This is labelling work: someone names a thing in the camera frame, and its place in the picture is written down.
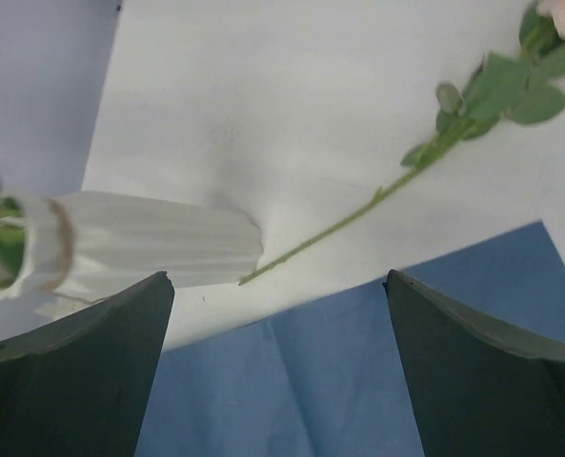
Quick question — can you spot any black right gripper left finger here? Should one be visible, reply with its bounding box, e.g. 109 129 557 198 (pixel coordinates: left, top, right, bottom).
0 272 174 456

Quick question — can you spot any blue wrapping paper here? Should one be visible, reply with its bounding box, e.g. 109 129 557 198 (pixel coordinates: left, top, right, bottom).
136 223 565 456

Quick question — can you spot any white ribbed ceramic vase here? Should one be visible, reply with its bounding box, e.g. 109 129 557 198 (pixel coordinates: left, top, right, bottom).
0 190 263 319

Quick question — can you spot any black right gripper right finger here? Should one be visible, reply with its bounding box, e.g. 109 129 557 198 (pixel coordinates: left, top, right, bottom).
384 270 565 456

